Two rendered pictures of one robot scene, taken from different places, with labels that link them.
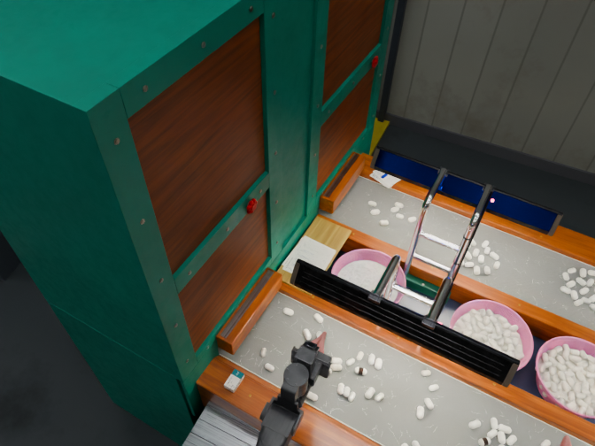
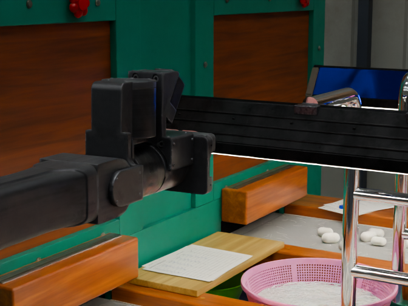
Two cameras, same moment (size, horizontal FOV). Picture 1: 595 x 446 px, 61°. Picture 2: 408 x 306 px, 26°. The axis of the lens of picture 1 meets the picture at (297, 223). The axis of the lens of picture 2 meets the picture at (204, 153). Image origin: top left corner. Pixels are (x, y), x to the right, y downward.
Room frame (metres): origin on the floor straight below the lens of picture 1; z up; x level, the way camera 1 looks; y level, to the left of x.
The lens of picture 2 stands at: (-0.42, -0.13, 1.26)
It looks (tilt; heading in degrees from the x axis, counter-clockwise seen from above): 11 degrees down; 3
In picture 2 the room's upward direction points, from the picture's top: straight up
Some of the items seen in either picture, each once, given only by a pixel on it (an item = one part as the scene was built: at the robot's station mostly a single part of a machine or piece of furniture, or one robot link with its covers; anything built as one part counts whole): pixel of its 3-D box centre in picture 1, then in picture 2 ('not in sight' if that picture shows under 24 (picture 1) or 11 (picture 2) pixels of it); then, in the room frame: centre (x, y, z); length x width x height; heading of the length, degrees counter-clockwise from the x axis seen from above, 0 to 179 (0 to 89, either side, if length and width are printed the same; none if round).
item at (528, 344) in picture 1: (487, 341); not in sight; (0.83, -0.65, 0.72); 0.27 x 0.27 x 0.10
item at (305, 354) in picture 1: (307, 360); (159, 117); (0.55, -0.03, 1.12); 0.07 x 0.06 x 0.11; 66
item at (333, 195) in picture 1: (343, 181); (266, 192); (1.46, -0.18, 0.83); 0.30 x 0.06 x 0.07; 152
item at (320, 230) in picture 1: (313, 253); (208, 260); (1.14, -0.06, 0.77); 0.33 x 0.15 x 0.01; 152
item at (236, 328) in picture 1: (251, 309); (66, 278); (0.86, 0.14, 0.83); 0.30 x 0.06 x 0.07; 152
